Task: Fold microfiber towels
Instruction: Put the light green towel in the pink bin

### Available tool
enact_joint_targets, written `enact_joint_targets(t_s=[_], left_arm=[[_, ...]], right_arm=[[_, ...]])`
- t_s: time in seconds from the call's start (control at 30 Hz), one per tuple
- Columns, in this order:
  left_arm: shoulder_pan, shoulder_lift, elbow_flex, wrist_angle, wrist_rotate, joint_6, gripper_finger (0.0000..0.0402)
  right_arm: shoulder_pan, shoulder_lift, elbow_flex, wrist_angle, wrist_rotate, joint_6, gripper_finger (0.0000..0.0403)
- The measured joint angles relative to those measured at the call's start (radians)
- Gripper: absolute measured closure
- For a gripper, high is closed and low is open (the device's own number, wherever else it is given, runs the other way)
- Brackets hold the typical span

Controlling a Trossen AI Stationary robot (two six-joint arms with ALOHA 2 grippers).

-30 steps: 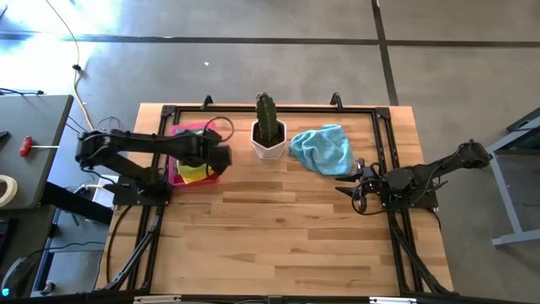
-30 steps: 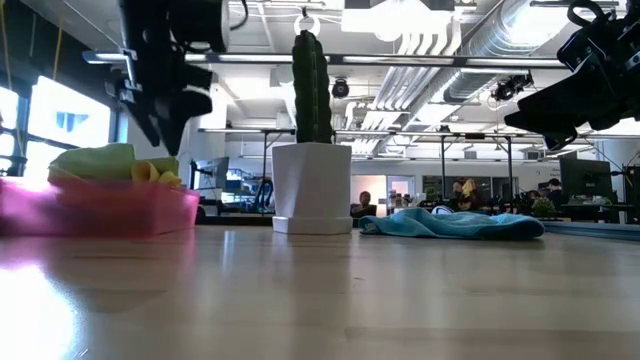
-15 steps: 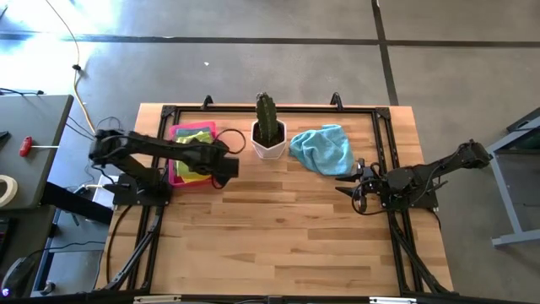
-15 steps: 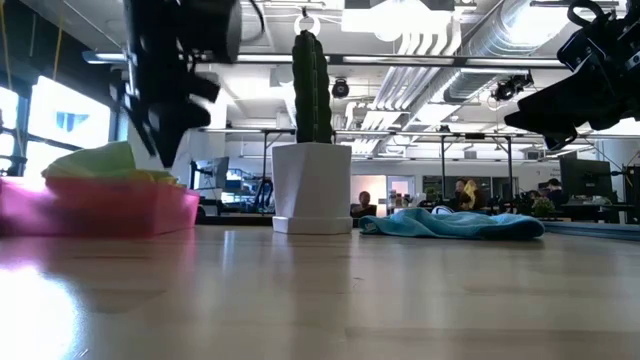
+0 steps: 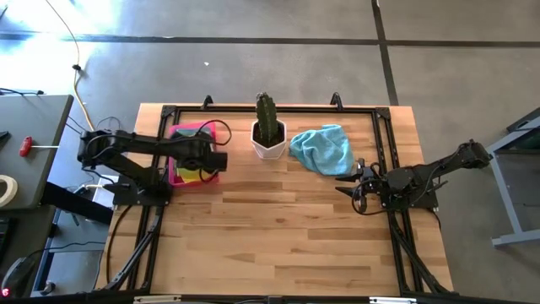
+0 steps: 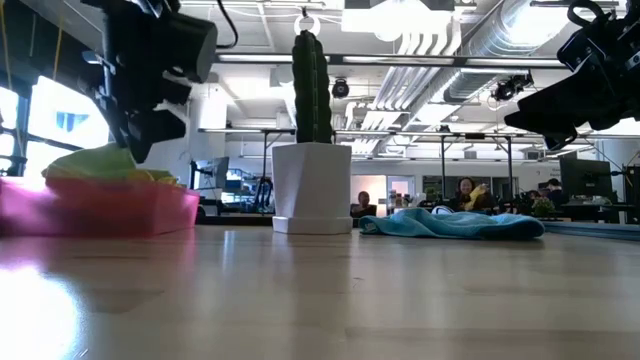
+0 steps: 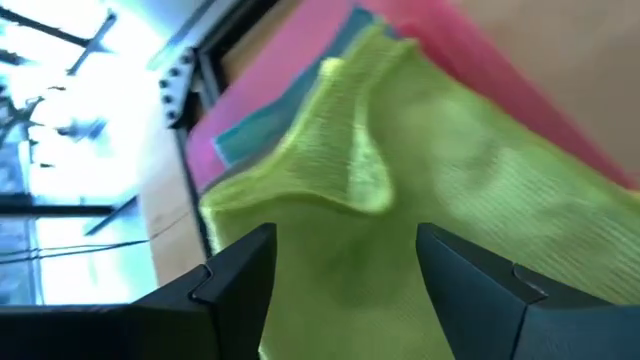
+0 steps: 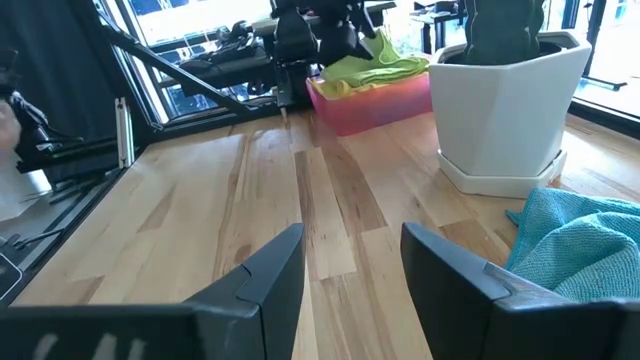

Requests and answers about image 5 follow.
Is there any white faceted plant pot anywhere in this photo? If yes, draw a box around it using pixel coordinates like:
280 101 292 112
251 119 289 160

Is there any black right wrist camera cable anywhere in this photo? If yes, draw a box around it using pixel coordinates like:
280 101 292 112
350 176 388 217

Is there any yellow power cable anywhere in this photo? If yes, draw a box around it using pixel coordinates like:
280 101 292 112
44 0 96 132

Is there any light blue microfiber towel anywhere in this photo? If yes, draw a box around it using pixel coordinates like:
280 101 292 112
288 123 357 176

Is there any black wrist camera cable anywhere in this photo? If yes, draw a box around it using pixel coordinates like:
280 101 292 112
195 119 233 147
350 176 388 217

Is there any pink plastic tray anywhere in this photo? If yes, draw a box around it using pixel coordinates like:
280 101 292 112
167 121 220 187

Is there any black left wrist camera cable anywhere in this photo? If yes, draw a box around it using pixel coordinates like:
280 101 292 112
195 119 233 147

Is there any grey metal table frame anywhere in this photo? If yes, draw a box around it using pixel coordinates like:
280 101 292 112
484 106 540 248

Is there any beige tape roll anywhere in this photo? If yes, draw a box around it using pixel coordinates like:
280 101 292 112
0 174 19 209

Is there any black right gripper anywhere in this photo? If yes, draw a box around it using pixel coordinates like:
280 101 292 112
335 166 387 212

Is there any black crossbar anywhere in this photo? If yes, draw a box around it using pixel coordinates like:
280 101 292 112
40 181 116 225

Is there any black aluminium table frame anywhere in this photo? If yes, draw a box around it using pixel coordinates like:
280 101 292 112
100 102 455 296

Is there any yellow microfiber towel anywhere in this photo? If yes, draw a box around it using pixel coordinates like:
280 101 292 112
176 171 204 184

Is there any black device with light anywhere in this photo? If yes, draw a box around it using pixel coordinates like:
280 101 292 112
1 256 38 299

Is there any green cactus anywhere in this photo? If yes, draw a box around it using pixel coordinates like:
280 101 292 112
254 91 280 144

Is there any red-handled hex key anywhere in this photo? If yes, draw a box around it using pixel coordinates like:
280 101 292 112
19 135 61 158

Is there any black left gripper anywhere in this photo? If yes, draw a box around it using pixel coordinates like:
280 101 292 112
179 138 230 172

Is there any silver metal bracket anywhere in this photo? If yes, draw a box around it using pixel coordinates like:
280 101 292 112
132 295 183 304
369 296 419 304

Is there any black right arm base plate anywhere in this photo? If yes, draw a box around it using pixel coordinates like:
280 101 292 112
379 168 440 211

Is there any white power box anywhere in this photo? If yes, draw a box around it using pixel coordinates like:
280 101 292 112
90 174 120 209

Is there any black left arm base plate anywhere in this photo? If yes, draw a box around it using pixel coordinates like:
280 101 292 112
112 179 172 208

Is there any dark grey side table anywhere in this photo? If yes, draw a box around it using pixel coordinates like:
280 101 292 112
0 94 75 211

